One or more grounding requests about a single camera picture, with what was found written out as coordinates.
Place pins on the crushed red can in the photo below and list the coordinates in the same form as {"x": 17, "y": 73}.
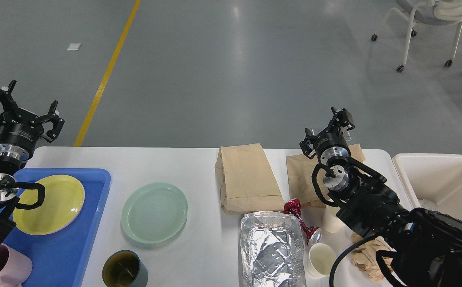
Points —
{"x": 313, "y": 234}

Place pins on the upper white paper cup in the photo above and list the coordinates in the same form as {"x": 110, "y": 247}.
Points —
{"x": 330, "y": 221}

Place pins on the right brown paper bag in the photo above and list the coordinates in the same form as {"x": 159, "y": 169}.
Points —
{"x": 300, "y": 170}

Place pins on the left brown paper bag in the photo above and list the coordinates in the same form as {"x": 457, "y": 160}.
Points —
{"x": 247, "y": 182}

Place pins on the dark teal mug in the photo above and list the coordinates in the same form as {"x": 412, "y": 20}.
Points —
{"x": 124, "y": 269}

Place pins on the pink mug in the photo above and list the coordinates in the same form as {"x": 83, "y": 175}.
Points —
{"x": 15, "y": 267}

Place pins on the light green plate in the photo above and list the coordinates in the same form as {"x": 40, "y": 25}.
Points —
{"x": 154, "y": 213}

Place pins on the white office chair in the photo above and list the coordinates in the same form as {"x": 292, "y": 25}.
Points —
{"x": 432, "y": 13}

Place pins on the white plastic bin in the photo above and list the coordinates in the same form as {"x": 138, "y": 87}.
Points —
{"x": 435, "y": 178}

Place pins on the crumpled brown paper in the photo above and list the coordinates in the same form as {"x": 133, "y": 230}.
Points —
{"x": 364, "y": 257}

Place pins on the aluminium foil container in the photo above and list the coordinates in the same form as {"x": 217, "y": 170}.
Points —
{"x": 272, "y": 250}

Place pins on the yellow plate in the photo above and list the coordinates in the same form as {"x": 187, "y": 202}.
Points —
{"x": 64, "y": 199}

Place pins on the clear plastic wrap in bin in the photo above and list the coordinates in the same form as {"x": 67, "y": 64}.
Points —
{"x": 428, "y": 204}

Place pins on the lower white paper cup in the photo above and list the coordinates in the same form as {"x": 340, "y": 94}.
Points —
{"x": 320, "y": 261}

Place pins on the white paper cup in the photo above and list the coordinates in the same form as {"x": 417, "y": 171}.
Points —
{"x": 330, "y": 221}
{"x": 320, "y": 261}

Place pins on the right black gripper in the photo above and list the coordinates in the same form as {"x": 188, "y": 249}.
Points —
{"x": 331, "y": 143}

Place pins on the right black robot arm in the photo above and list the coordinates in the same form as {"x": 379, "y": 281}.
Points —
{"x": 426, "y": 245}

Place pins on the brown paper bag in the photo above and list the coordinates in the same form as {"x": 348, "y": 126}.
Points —
{"x": 247, "y": 182}
{"x": 300, "y": 170}

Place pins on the blue plastic tray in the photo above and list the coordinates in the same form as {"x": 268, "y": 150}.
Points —
{"x": 60, "y": 259}

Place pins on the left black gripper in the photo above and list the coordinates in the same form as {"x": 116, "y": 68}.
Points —
{"x": 24, "y": 129}

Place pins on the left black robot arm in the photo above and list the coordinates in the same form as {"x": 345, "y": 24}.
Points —
{"x": 15, "y": 194}

